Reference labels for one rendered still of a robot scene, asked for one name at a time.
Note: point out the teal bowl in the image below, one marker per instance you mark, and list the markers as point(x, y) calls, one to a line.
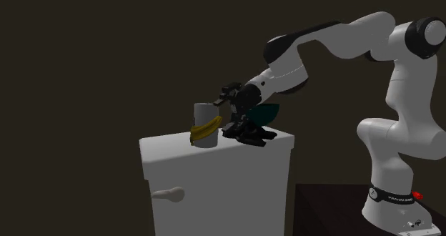
point(266, 114)

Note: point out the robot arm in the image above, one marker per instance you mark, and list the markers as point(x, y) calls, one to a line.
point(404, 99)

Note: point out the yellow banana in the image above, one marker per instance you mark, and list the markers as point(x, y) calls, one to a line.
point(205, 129)

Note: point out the white paper roll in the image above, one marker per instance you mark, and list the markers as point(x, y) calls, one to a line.
point(203, 115)

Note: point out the black crumpled object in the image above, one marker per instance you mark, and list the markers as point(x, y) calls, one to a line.
point(256, 136)

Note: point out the white toilet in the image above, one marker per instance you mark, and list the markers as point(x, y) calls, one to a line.
point(223, 190)

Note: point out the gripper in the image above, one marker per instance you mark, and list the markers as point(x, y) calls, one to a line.
point(248, 97)

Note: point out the dark robot stand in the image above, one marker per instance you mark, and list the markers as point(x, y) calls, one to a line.
point(327, 211)

